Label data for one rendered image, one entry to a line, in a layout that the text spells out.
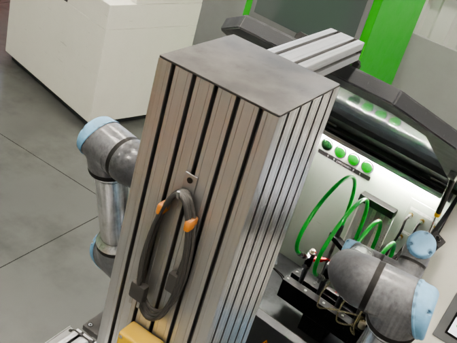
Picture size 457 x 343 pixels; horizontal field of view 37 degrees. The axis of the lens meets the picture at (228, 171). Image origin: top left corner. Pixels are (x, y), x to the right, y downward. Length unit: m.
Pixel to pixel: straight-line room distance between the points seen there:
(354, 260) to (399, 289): 0.11
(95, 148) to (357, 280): 0.70
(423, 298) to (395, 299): 0.06
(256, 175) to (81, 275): 2.72
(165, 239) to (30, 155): 3.48
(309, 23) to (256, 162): 3.92
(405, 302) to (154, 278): 0.51
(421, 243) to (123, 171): 0.80
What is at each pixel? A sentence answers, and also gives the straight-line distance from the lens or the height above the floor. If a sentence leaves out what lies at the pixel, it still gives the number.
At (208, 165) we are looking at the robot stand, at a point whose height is 1.88.
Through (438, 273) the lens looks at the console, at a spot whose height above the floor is 1.29.
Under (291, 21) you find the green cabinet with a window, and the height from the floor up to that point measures 1.08.
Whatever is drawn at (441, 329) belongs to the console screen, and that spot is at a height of 1.14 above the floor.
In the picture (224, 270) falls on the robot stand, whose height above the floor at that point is 1.70.
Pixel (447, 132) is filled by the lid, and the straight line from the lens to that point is 1.66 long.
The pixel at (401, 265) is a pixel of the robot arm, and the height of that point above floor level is 1.49.
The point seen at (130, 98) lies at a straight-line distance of 5.21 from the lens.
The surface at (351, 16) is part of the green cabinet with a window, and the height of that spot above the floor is 1.30.
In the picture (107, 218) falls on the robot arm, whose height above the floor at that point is 1.39.
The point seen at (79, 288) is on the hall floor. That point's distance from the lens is 3.70.
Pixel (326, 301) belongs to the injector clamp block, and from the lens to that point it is 2.48.
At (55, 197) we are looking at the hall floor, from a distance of 4.34.
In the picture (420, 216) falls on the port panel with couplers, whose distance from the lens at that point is 2.52.
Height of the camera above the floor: 2.45
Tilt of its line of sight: 29 degrees down
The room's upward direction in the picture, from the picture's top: 17 degrees clockwise
